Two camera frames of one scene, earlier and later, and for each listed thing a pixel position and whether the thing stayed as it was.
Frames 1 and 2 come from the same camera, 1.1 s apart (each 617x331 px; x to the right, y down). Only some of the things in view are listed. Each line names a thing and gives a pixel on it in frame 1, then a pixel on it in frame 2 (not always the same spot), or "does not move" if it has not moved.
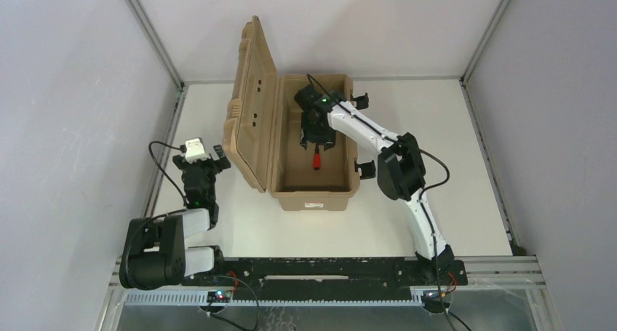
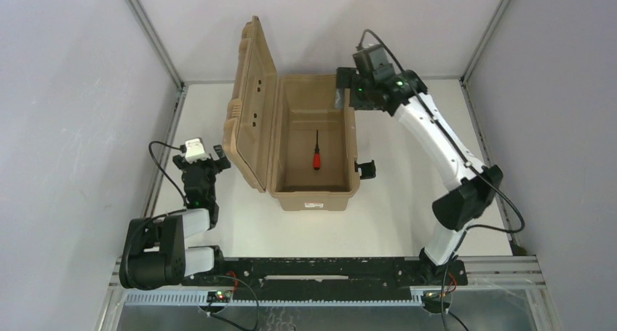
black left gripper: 200,166 does not move
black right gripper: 317,140 → 347,79
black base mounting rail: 331,276 does not move
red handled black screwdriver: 317,158 does not move
